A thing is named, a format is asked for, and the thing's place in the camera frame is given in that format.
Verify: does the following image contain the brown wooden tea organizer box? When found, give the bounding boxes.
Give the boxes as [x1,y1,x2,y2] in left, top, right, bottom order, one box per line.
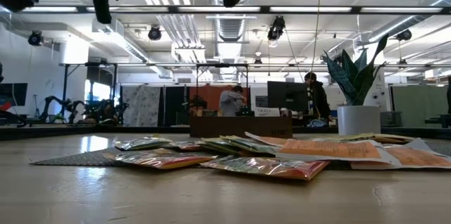
[189,115,294,139]

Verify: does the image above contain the black ceiling spotlight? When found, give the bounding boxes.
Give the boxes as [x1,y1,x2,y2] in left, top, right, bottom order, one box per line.
[147,25,163,42]
[266,15,286,42]
[396,28,413,42]
[27,30,45,47]

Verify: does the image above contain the orange partition panel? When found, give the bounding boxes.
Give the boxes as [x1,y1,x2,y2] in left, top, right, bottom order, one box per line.
[188,85,252,112]

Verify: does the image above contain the black background robot arms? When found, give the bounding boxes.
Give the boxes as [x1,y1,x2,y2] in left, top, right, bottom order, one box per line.
[38,95,130,125]

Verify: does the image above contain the white patterned curtain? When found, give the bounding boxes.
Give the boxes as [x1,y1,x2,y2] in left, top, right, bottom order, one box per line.
[121,85,162,127]

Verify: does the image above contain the person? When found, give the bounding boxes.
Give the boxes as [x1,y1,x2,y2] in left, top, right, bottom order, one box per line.
[303,71,334,126]
[218,85,248,118]

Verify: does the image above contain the black computer monitor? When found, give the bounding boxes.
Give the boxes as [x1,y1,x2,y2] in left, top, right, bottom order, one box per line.
[266,80,310,114]

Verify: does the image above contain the black partition panel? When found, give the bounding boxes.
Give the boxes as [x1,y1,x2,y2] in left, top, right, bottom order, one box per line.
[163,85,191,126]

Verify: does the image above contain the green snake plant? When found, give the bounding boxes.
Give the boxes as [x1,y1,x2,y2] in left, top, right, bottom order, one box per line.
[322,33,390,107]

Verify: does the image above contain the grey woven placemat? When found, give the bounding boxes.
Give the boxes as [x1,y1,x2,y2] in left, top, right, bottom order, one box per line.
[30,139,451,168]

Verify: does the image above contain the white round plant pot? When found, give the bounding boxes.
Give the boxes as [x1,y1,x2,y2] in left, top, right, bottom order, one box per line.
[337,105,382,136]

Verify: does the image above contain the green partition panel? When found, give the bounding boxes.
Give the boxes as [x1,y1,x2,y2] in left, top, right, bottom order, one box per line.
[389,85,450,128]

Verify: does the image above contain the silver ventilation duct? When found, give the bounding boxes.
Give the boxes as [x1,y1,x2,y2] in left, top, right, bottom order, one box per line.
[207,0,257,44]

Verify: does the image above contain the black background gantry frame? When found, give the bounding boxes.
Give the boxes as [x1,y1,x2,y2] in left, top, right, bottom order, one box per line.
[58,61,251,126]

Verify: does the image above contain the black aluminium table frame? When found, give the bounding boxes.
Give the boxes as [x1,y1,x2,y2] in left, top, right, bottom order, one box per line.
[0,123,451,140]

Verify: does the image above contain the black wall screen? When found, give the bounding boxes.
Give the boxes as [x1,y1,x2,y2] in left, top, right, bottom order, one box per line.
[0,82,28,107]

